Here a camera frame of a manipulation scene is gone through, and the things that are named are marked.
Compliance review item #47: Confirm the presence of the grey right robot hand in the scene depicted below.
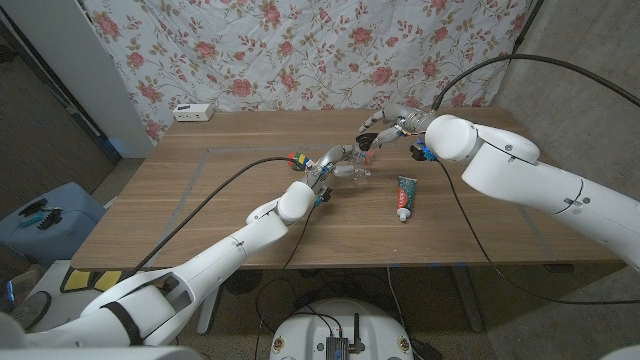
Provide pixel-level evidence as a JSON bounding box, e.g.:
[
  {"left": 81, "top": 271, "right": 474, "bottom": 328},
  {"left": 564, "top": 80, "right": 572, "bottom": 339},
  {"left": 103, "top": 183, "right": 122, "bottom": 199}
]
[{"left": 358, "top": 102, "right": 436, "bottom": 149}]

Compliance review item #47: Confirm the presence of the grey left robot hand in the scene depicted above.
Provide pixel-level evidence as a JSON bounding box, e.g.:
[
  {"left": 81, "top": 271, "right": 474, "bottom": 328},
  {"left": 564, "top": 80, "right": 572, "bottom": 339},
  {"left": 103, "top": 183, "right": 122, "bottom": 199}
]
[{"left": 304, "top": 143, "right": 372, "bottom": 193}]

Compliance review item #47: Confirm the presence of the clear plastic dispenser bottle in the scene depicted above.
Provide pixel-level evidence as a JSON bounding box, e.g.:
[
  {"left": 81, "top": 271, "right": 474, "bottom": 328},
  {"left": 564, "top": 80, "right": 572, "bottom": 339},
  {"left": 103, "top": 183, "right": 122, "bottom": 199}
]
[{"left": 349, "top": 147, "right": 374, "bottom": 182}]

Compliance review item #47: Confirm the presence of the black spray cap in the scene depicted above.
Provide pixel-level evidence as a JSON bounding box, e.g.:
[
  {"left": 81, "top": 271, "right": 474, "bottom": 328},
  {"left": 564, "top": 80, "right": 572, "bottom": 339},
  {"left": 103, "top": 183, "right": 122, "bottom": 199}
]
[{"left": 355, "top": 132, "right": 379, "bottom": 152}]

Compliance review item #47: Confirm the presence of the striped wooden maraca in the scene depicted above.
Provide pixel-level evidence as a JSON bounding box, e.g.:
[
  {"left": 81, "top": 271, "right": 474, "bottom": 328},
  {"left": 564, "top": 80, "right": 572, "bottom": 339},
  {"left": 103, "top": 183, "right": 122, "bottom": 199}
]
[{"left": 288, "top": 152, "right": 314, "bottom": 172}]

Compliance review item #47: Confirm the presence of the toothpaste tube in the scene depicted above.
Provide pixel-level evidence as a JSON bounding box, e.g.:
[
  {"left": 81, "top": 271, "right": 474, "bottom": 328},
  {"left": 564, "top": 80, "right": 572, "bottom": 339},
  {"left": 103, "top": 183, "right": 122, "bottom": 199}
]
[{"left": 396, "top": 175, "right": 418, "bottom": 223}]

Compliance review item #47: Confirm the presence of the floral backdrop cloth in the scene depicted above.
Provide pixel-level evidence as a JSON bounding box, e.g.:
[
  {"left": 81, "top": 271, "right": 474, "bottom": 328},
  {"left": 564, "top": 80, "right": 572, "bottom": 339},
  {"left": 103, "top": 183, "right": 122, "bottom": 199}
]
[{"left": 82, "top": 0, "right": 531, "bottom": 144}]

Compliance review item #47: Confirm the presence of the white power strip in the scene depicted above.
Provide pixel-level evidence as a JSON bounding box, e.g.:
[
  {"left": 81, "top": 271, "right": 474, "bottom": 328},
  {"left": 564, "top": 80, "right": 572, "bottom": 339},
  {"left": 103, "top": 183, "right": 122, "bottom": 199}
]
[{"left": 172, "top": 103, "right": 215, "bottom": 123}]

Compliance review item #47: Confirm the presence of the black backdrop stand pole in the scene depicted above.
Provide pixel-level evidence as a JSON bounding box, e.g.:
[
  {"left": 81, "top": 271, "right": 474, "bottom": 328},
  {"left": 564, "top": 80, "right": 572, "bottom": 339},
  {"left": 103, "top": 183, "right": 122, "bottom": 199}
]
[{"left": 508, "top": 0, "right": 546, "bottom": 64}]

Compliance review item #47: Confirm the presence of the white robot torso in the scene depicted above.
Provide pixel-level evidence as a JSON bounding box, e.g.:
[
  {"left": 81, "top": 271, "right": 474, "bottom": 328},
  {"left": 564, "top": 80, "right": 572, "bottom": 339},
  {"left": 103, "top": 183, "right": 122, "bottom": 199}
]
[{"left": 268, "top": 298, "right": 415, "bottom": 360}]

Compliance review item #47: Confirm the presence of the metal table leg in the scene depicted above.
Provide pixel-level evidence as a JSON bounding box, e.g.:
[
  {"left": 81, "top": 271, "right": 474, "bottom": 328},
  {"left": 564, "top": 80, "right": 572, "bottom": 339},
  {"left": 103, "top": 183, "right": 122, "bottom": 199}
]
[
  {"left": 196, "top": 272, "right": 225, "bottom": 336},
  {"left": 449, "top": 264, "right": 485, "bottom": 334}
]

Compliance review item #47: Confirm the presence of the blue storage bin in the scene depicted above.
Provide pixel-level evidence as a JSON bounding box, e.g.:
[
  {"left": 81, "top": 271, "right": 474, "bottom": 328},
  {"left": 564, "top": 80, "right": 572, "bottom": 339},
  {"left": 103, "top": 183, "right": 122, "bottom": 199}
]
[{"left": 0, "top": 181, "right": 107, "bottom": 267}]

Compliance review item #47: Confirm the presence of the yellow black floor mat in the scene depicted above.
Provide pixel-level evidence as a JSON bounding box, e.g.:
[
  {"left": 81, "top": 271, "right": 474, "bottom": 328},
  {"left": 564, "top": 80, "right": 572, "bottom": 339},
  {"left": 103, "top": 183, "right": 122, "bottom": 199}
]
[{"left": 59, "top": 268, "right": 124, "bottom": 294}]

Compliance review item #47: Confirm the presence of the black comb tool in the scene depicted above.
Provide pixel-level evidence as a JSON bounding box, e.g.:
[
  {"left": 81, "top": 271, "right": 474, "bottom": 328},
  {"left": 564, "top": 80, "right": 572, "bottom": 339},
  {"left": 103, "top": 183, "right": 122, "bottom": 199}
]
[{"left": 37, "top": 208, "right": 64, "bottom": 232}]

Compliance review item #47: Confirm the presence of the black clamp tool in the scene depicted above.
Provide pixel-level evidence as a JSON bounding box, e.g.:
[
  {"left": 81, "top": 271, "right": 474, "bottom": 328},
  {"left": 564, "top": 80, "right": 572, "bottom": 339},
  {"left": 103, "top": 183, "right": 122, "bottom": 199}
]
[{"left": 18, "top": 198, "right": 49, "bottom": 217}]

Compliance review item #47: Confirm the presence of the grey shoe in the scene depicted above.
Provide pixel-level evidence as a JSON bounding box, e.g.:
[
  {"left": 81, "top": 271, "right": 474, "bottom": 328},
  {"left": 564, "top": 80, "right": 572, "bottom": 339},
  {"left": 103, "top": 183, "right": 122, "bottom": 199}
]
[{"left": 7, "top": 291, "right": 52, "bottom": 331}]

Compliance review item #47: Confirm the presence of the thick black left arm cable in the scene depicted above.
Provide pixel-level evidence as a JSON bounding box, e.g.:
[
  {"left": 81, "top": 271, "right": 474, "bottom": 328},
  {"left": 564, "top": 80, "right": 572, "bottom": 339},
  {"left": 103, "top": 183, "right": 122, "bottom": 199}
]
[{"left": 127, "top": 156, "right": 307, "bottom": 276}]

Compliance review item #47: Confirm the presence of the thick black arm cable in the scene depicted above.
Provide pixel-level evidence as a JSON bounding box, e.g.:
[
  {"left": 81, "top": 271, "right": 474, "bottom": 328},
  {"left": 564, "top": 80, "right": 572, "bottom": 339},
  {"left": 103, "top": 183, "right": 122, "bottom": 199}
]
[
  {"left": 127, "top": 156, "right": 307, "bottom": 276},
  {"left": 430, "top": 53, "right": 640, "bottom": 111}
]

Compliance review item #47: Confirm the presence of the thin black left wrist cable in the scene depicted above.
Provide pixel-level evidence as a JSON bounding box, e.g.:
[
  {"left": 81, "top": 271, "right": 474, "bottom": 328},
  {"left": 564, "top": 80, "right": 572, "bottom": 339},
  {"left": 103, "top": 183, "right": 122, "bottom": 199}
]
[{"left": 282, "top": 202, "right": 321, "bottom": 271}]

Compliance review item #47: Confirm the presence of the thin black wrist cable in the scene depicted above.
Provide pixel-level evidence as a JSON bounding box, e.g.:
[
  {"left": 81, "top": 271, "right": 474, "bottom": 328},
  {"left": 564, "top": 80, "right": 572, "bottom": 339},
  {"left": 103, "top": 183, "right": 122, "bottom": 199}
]
[
  {"left": 282, "top": 202, "right": 321, "bottom": 271},
  {"left": 435, "top": 159, "right": 640, "bottom": 306}
]

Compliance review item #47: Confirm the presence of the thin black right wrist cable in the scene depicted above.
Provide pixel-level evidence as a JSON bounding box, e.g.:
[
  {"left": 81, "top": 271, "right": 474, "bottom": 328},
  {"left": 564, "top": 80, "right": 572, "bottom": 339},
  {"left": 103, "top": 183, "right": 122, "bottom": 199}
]
[{"left": 435, "top": 159, "right": 640, "bottom": 306}]

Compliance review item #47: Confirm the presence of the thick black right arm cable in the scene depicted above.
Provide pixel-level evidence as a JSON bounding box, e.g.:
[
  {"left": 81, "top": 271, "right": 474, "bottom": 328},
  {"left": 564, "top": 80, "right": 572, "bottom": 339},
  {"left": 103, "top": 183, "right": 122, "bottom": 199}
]
[{"left": 430, "top": 53, "right": 640, "bottom": 111}]

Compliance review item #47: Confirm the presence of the teal handled tool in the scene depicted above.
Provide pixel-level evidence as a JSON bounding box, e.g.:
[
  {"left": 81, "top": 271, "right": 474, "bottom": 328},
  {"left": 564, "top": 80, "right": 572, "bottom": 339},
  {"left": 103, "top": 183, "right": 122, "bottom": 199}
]
[{"left": 18, "top": 207, "right": 64, "bottom": 229}]

